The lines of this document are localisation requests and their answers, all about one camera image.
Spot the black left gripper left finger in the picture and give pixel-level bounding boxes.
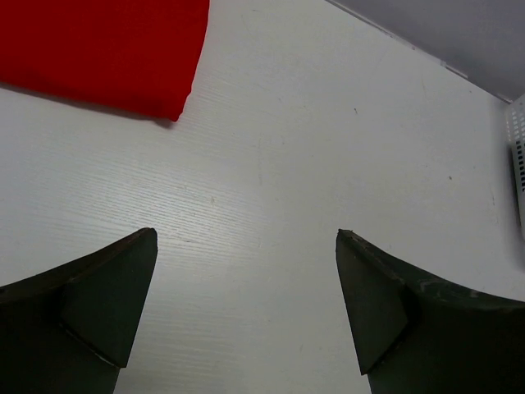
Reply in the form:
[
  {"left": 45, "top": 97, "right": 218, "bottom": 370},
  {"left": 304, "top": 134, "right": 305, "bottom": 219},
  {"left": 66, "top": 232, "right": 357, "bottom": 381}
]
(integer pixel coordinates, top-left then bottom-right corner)
[{"left": 1, "top": 228, "right": 158, "bottom": 393}]

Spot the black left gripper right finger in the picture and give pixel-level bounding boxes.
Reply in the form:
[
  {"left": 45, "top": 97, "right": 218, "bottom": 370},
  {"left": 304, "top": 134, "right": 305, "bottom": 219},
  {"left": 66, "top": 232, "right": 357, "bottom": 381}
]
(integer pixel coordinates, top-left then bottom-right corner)
[{"left": 336, "top": 230, "right": 524, "bottom": 393}]

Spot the white plastic basket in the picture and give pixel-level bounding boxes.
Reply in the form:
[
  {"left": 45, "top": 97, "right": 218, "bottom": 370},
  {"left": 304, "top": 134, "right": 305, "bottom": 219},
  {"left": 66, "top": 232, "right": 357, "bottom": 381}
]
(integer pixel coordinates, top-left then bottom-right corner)
[{"left": 504, "top": 95, "right": 525, "bottom": 236}]

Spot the red folded t-shirt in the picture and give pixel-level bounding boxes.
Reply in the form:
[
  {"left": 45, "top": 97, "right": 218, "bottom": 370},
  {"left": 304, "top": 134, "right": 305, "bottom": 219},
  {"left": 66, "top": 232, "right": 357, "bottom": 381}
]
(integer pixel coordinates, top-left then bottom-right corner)
[{"left": 1, "top": 1, "right": 210, "bottom": 121}]

